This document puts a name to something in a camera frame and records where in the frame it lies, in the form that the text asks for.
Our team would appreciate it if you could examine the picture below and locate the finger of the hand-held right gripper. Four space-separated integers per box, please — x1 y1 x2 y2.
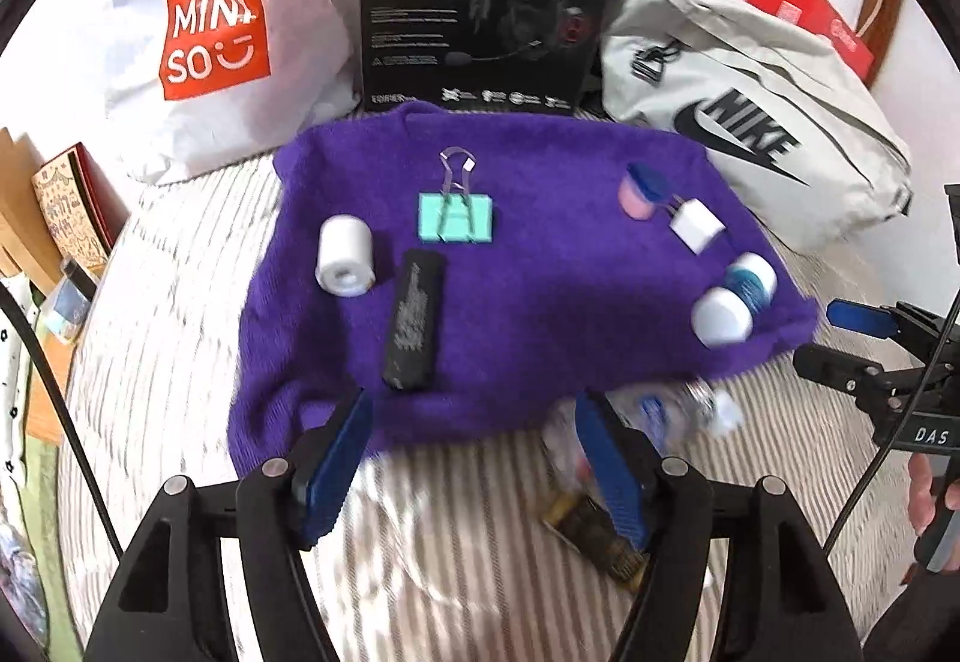
827 300 912 342
793 345 901 408

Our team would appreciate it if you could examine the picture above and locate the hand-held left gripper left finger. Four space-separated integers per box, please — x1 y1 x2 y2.
82 388 374 662

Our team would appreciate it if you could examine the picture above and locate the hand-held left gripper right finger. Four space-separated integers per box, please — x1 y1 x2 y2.
574 392 863 662

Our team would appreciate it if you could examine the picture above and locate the brown gold sachet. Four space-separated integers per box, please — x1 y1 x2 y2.
541 491 650 592

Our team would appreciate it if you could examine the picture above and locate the clear candy bottle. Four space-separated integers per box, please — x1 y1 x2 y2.
607 381 743 460

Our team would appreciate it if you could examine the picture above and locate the blue jar white lid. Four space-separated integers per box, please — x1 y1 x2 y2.
691 253 779 348

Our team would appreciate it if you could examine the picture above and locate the black rectangular stick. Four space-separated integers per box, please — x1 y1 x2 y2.
382 249 449 391

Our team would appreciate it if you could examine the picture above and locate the white charger plug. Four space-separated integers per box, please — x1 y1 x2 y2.
660 195 727 256

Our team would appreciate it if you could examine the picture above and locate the white tape roll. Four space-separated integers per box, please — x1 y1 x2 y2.
316 214 374 294

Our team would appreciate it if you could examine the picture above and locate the pink blue small container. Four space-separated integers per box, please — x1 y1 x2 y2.
619 162 667 220

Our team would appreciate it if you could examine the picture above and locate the green binder clip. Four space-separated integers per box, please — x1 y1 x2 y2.
417 146 496 245

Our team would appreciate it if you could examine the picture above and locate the person's right forearm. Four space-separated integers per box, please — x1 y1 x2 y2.
862 557 960 662

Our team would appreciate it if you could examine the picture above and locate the person's right hand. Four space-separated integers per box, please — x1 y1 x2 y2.
906 456 947 537

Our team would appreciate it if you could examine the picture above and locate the grey sling bag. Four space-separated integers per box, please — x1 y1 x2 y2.
600 0 914 258

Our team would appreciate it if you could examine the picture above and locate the purple towel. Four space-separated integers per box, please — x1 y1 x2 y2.
229 99 822 475

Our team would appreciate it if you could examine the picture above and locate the striped bed quilt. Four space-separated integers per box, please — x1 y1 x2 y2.
56 159 923 662

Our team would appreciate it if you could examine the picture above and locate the wooden nightstand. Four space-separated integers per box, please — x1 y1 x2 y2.
22 362 72 445

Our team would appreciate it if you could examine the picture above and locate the green bedsheet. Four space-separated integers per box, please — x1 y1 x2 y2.
15 437 76 633

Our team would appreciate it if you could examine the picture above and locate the small clear box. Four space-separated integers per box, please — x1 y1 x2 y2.
37 257 98 340

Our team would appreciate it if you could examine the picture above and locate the red paper bag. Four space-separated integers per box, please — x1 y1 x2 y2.
746 0 877 85

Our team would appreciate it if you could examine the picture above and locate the colourful floral blanket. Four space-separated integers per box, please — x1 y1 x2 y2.
0 519 38 595

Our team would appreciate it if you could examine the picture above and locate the black white floral cloth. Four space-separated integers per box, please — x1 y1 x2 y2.
0 272 38 483

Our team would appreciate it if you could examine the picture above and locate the patterned brown notebook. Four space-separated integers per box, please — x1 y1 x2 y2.
30 142 132 273

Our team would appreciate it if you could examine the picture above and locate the wooden headboard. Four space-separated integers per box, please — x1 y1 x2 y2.
0 125 46 280

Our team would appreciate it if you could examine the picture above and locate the brown wooden frame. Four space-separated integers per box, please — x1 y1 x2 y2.
862 0 908 89

